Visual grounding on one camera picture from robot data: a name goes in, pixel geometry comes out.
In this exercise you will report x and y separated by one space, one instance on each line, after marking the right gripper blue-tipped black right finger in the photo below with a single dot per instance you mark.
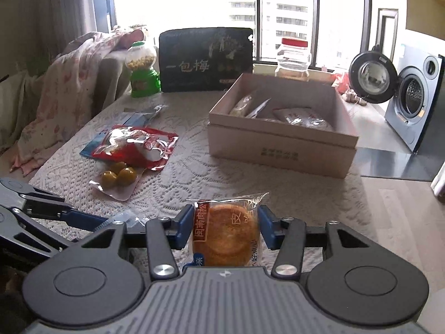
287 236

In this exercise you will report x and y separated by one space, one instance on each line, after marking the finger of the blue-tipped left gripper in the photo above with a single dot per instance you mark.
81 220

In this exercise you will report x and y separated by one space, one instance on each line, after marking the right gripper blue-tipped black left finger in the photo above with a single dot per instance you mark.
163 235

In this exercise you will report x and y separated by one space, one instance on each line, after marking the packaged meat floss cake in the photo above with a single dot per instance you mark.
225 232

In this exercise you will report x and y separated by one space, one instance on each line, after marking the blue snack packet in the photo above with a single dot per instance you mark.
88 150

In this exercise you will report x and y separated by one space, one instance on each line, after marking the red snack bag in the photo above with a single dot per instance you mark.
141 147

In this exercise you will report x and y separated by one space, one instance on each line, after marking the green olives vacuum pack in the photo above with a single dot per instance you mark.
117 180

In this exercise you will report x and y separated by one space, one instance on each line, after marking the white lace tablecloth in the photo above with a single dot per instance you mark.
191 173

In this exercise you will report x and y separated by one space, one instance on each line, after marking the beige sofa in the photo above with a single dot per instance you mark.
20 95

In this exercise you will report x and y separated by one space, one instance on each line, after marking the floral blanket on sofa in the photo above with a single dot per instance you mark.
66 99

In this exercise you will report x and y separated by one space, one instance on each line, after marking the small silver-blue sachet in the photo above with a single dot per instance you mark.
143 117

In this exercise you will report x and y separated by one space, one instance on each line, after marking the pink cardboard gift box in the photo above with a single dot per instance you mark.
242 126

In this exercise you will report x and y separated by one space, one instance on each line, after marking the green candy dispenser toy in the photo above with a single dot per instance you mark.
144 79

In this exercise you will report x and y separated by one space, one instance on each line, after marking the black plum snack bag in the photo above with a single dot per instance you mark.
204 59

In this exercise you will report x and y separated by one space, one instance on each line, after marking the red-lid clear plastic jar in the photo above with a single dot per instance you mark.
293 59

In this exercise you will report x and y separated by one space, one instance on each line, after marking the grey front-load washing machine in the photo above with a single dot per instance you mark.
409 88

